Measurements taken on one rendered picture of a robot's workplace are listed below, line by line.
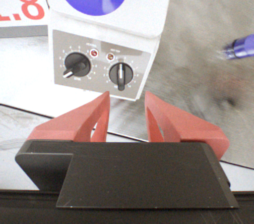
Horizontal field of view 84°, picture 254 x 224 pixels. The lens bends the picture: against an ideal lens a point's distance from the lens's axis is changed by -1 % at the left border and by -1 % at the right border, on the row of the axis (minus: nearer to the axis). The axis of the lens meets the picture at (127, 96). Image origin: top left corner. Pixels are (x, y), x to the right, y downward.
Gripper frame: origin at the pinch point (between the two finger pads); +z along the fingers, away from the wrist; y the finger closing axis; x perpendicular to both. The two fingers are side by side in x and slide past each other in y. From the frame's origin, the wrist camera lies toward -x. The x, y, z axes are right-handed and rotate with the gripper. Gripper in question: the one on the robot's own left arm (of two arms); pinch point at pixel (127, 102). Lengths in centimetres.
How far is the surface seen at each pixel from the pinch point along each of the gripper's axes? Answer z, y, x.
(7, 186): 0.2, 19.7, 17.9
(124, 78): 5.8, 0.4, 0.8
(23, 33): 12.4, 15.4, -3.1
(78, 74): 6.9, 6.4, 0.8
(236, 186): 3.5, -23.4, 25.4
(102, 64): 7.4, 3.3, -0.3
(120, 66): 6.1, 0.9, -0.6
